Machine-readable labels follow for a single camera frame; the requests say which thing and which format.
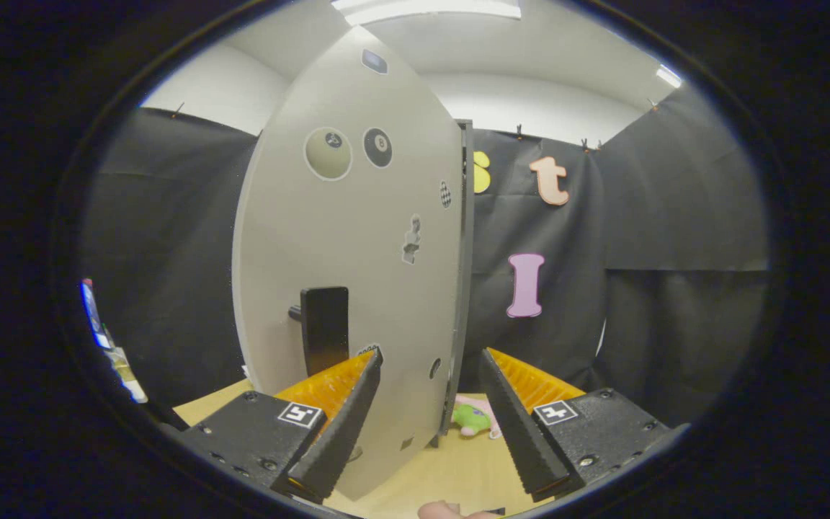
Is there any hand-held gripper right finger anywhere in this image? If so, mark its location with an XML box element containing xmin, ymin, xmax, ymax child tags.
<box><xmin>478</xmin><ymin>347</ymin><xmax>691</xmax><ymax>503</ymax></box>

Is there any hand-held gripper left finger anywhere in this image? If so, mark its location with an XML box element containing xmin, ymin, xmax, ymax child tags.
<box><xmin>170</xmin><ymin>346</ymin><xmax>385</xmax><ymax>505</ymax></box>

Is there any black door handle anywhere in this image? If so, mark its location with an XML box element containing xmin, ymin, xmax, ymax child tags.
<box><xmin>287</xmin><ymin>286</ymin><xmax>350</xmax><ymax>378</ymax></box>

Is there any grey shoe cabinet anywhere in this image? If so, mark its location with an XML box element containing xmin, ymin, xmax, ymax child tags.
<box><xmin>451</xmin><ymin>119</ymin><xmax>475</xmax><ymax>437</ymax></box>

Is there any beige shoe cabinet door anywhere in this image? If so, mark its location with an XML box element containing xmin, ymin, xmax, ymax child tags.
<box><xmin>231</xmin><ymin>25</ymin><xmax>468</xmax><ymax>502</ymax></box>

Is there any pink and green plush toy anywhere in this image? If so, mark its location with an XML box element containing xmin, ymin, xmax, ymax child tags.
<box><xmin>451</xmin><ymin>394</ymin><xmax>502</xmax><ymax>439</ymax></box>

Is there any long ceiling light panel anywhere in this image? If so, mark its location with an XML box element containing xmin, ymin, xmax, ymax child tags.
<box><xmin>331</xmin><ymin>0</ymin><xmax>522</xmax><ymax>27</ymax></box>

